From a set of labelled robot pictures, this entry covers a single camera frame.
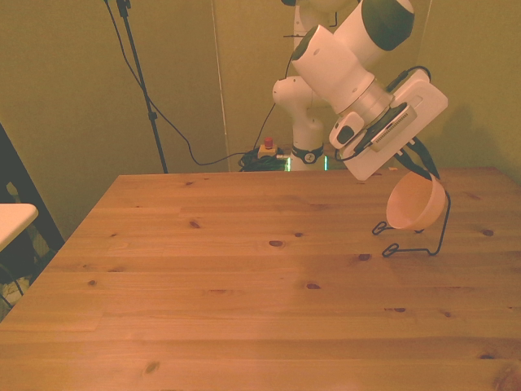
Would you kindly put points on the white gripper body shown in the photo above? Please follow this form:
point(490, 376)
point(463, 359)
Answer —
point(427, 97)

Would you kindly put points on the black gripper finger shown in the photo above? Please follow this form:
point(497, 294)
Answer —
point(412, 165)
point(429, 161)

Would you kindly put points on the pink plastic bowl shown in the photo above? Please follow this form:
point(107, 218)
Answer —
point(419, 203)

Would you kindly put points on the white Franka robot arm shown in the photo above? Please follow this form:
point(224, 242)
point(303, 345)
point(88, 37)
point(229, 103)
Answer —
point(338, 69)

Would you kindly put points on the red emergency stop button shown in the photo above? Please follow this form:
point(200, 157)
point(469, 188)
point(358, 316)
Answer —
point(268, 148)

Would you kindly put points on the black tripod stand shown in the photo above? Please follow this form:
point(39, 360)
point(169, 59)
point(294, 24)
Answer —
point(140, 77)

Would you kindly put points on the white side table top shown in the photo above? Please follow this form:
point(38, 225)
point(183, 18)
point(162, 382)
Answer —
point(14, 220)

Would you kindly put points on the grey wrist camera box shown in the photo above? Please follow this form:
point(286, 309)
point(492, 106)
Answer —
point(392, 126)

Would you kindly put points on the black chair frame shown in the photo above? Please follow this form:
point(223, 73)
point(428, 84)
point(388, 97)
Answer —
point(28, 191)

